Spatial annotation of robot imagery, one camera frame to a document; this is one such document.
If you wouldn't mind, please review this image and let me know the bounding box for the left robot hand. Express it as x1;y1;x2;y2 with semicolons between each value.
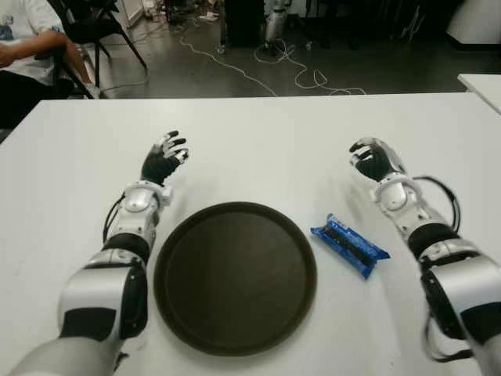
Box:
141;130;190;185

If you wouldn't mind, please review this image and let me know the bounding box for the blue Oreo cookie packet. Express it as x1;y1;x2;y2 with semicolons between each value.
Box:
309;212;391;280

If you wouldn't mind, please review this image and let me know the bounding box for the round dark brown tray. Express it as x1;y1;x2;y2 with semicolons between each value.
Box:
153;201;317;357

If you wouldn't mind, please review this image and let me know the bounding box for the black chair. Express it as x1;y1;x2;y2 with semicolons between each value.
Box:
49;0;149;99

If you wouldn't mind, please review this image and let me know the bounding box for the white glass cabinet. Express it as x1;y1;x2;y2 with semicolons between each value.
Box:
117;0;144;28

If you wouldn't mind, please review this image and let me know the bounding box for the seated person white shirt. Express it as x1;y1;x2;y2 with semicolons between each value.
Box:
0;0;101;130

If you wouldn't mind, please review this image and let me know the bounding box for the white side table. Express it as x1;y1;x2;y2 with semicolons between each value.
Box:
456;72;501;114

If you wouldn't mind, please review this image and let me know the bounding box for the white curved panel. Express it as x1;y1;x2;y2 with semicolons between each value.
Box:
445;0;501;46

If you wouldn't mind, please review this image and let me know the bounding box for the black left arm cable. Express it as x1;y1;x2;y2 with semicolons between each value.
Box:
102;195;126;242

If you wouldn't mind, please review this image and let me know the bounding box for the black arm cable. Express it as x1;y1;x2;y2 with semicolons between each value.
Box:
413;175;477;363
102;195;126;242

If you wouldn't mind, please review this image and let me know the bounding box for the white cable on floor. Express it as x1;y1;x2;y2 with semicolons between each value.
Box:
178;27;367;97

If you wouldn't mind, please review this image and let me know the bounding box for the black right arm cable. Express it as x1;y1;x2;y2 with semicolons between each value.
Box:
413;175;477;363

